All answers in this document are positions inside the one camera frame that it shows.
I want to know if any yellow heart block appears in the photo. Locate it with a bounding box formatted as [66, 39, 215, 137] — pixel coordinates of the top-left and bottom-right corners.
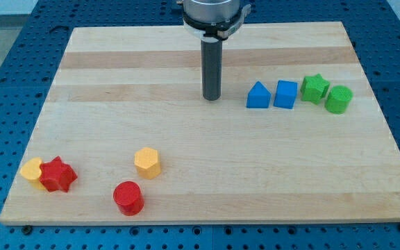
[19, 157, 46, 190]

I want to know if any green star block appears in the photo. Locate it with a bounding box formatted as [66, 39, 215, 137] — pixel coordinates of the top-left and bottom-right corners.
[300, 74, 331, 105]

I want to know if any red cylinder block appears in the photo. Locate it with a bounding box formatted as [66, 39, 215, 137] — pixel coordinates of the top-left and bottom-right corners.
[112, 181, 144, 216]

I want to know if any yellow hexagon block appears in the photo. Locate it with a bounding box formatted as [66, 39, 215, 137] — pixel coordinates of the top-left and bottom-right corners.
[134, 147, 161, 179]

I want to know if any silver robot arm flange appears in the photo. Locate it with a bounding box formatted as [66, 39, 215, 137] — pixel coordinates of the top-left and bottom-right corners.
[182, 0, 251, 43]

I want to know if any red star block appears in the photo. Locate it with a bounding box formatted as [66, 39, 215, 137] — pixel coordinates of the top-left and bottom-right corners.
[40, 156, 78, 192]

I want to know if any light wooden board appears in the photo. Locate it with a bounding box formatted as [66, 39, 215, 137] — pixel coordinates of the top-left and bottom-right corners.
[0, 22, 400, 226]

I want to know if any blue triangle block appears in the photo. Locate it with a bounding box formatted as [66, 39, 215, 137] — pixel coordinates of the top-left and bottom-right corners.
[246, 81, 271, 108]

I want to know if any blue cube block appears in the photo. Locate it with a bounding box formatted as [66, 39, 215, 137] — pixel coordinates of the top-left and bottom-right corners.
[274, 80, 298, 109]

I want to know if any green cylinder block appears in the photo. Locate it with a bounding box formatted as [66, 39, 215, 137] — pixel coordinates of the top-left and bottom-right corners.
[324, 85, 353, 115]

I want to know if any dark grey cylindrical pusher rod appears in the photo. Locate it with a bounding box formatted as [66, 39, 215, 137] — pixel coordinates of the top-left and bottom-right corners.
[201, 40, 222, 101]

